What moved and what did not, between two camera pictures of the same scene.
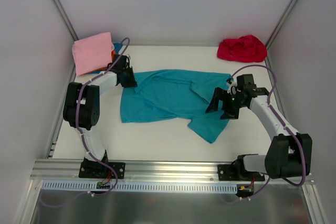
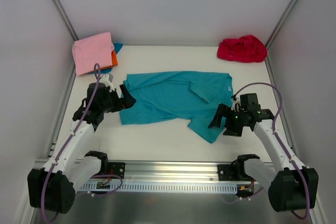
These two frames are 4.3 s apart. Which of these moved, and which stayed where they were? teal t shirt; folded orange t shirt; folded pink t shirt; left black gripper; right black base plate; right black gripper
Moved: left black gripper; right black gripper
Stayed: right black base plate; folded orange t shirt; teal t shirt; folded pink t shirt
